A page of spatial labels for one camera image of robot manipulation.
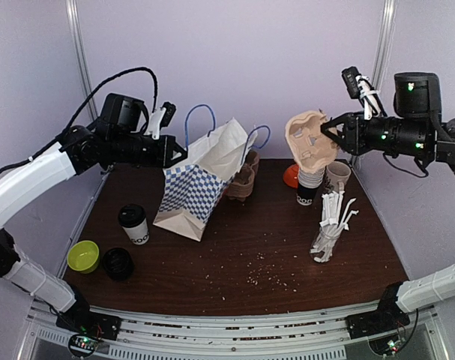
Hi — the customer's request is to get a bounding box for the glass of wrapped straws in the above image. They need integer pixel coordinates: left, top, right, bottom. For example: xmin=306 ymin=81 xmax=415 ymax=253
xmin=310 ymin=190 xmax=359 ymax=264

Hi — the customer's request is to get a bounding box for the blue checkered paper bag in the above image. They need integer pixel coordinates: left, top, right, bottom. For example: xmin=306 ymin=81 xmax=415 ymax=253
xmin=153 ymin=104 xmax=271 ymax=242

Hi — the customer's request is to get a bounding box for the left aluminium frame post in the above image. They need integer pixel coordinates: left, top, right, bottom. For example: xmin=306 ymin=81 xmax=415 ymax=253
xmin=64 ymin=0 xmax=114 ymax=173

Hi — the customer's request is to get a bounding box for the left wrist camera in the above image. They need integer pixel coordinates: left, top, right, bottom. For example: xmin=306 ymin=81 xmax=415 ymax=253
xmin=141 ymin=102 xmax=177 ymax=140

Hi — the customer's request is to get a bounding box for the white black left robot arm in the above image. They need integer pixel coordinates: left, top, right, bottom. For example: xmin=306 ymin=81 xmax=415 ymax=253
xmin=0 ymin=126 xmax=187 ymax=333

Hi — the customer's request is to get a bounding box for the stack of black cup lids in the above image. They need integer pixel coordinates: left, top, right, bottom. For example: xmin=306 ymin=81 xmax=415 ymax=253
xmin=102 ymin=247 xmax=135 ymax=281

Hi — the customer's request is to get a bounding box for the green bowl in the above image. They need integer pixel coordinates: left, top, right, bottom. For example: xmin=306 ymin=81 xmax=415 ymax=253
xmin=67 ymin=240 xmax=100 ymax=274

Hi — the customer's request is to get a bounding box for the beige ceramic mug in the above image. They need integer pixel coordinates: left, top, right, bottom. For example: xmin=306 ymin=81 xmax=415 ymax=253
xmin=325 ymin=160 xmax=352 ymax=193

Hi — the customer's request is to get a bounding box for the black plastic cup lid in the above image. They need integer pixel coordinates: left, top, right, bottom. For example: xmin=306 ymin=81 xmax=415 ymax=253
xmin=118 ymin=204 xmax=146 ymax=228

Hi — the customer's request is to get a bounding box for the right aluminium frame post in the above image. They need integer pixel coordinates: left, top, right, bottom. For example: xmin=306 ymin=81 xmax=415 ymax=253
xmin=371 ymin=0 xmax=398 ymax=90

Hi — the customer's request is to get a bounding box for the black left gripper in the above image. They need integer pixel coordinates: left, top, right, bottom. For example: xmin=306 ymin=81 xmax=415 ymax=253
xmin=108 ymin=131 xmax=187 ymax=167

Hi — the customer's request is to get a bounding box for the brown pulp cup carrier stack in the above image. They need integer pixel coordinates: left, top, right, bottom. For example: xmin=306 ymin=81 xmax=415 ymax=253
xmin=225 ymin=150 xmax=260 ymax=202

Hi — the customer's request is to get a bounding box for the single brown pulp cup carrier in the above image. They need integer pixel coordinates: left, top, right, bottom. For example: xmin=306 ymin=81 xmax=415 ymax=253
xmin=285 ymin=110 xmax=339 ymax=173

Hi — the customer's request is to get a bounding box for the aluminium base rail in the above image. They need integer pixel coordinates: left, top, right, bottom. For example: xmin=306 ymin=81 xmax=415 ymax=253
xmin=24 ymin=294 xmax=438 ymax=360

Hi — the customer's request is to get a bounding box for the aluminium frame post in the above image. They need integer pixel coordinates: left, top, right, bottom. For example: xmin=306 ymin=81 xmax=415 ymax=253
xmin=371 ymin=0 xmax=398 ymax=90
xmin=64 ymin=0 xmax=114 ymax=173

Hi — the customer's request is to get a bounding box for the stack of paper cups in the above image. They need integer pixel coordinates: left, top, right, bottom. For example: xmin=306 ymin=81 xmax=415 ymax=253
xmin=296 ymin=167 xmax=325 ymax=206

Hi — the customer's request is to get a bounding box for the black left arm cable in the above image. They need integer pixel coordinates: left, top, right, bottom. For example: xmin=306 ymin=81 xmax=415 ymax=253
xmin=0 ymin=66 xmax=160 ymax=188

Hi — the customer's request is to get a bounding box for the single white paper cup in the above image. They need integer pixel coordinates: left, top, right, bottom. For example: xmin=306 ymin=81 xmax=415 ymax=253
xmin=118 ymin=204 xmax=150 ymax=245

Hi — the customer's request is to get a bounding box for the orange bowl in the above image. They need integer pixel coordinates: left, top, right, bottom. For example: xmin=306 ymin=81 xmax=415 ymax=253
xmin=283 ymin=163 xmax=299 ymax=189

